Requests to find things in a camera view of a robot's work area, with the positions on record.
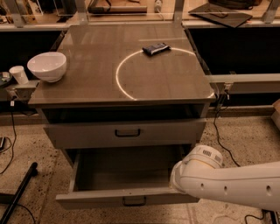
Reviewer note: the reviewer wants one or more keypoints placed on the black flat board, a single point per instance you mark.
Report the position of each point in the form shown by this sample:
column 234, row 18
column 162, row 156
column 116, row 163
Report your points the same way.
column 220, row 15

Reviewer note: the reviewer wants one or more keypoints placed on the grey drawer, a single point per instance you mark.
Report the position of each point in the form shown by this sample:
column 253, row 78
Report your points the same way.
column 123, row 177
column 85, row 135

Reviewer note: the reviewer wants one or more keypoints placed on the grey drawer cabinet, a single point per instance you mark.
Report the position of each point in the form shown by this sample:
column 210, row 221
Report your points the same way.
column 110, row 79

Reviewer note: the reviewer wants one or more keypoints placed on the black metal stand leg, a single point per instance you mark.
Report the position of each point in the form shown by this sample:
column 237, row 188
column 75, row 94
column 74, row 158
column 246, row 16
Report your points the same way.
column 11, row 200

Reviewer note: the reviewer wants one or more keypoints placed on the dark round dish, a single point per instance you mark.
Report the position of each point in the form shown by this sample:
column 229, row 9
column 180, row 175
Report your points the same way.
column 5, row 79

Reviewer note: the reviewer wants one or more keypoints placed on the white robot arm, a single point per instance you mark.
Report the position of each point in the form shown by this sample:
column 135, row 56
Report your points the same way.
column 201, row 175

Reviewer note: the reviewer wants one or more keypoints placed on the white paper cup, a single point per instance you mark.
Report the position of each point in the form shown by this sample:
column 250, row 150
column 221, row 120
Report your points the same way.
column 18, row 72

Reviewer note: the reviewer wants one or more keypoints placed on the white ceramic bowl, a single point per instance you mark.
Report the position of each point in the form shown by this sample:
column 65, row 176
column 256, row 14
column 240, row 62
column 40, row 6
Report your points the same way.
column 48, row 66

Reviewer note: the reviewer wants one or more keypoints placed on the dark snack bar wrapper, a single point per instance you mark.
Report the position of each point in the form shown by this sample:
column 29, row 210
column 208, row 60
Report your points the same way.
column 155, row 49

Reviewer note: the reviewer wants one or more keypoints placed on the grey clamp bracket left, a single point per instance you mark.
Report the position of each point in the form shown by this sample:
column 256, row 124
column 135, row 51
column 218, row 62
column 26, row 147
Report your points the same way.
column 22, row 92

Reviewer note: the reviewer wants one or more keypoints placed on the grey top drawer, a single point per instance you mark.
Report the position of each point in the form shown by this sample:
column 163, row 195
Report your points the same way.
column 85, row 135

